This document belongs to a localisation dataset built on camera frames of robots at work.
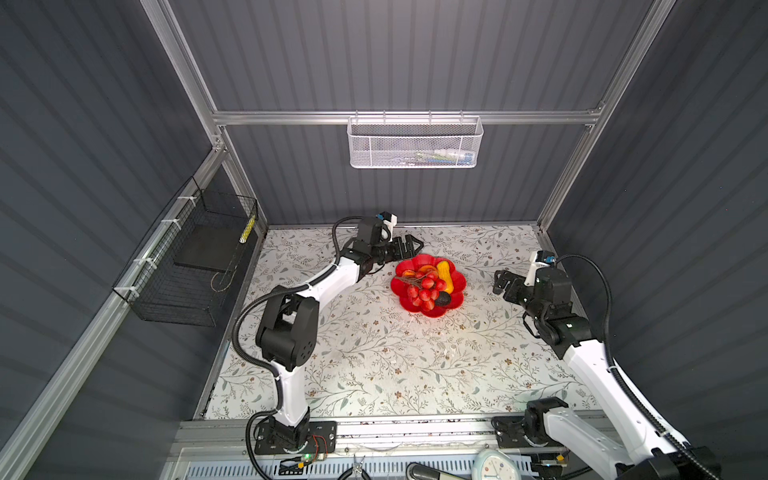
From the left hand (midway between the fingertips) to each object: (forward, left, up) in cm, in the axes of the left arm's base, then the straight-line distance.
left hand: (413, 245), depth 90 cm
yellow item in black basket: (+1, +47, +8) cm, 48 cm away
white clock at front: (-54, -13, -16) cm, 58 cm away
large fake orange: (+1, -6, -13) cm, 14 cm away
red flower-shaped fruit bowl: (-9, +4, -11) cm, 15 cm away
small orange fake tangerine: (-1, +1, -13) cm, 13 cm away
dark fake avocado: (-11, -10, -14) cm, 20 cm away
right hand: (-15, -26, +2) cm, 30 cm away
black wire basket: (-14, +59, +8) cm, 62 cm away
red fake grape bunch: (-10, -3, -8) cm, 13 cm away
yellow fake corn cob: (-1, -11, -14) cm, 18 cm away
